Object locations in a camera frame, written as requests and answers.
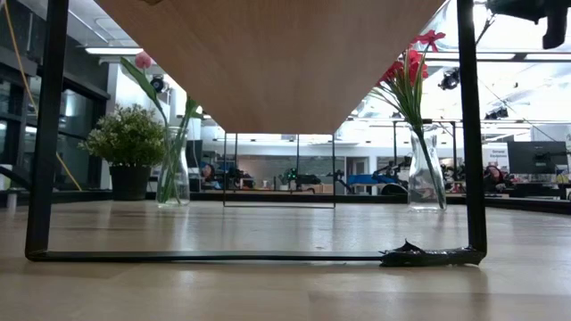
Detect pink artificial tulip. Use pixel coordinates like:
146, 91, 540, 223
158, 95, 201, 205

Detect white wall sign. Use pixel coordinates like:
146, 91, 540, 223
488, 146, 509, 169

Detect green potted plant black pot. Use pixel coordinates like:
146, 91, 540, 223
79, 104, 167, 202

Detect black metal shelf leg frame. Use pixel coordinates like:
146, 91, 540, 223
25, 0, 488, 264
222, 132, 336, 210

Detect ceiling light strip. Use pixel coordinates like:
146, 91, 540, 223
84, 46, 144, 56

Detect black computer monitor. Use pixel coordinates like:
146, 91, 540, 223
507, 140, 570, 175

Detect blue workbench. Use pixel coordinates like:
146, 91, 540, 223
346, 172, 389, 186

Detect yellow power cable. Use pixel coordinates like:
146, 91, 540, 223
2, 0, 84, 193

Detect person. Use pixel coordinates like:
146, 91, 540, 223
484, 164, 514, 193
199, 162, 220, 191

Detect black metal stand frame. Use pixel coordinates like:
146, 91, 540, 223
392, 118, 459, 177

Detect red artificial tulip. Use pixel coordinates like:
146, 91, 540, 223
120, 51, 179, 205

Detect light wooden shelf board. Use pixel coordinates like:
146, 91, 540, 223
94, 0, 447, 136

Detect black aluminium table frame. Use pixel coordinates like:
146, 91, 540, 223
0, 162, 35, 193

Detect table edge rail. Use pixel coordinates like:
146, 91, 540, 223
0, 190, 410, 202

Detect black tape wad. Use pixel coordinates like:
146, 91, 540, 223
380, 240, 486, 268

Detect clear glass vase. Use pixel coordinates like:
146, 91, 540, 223
155, 126, 192, 207
406, 123, 448, 213

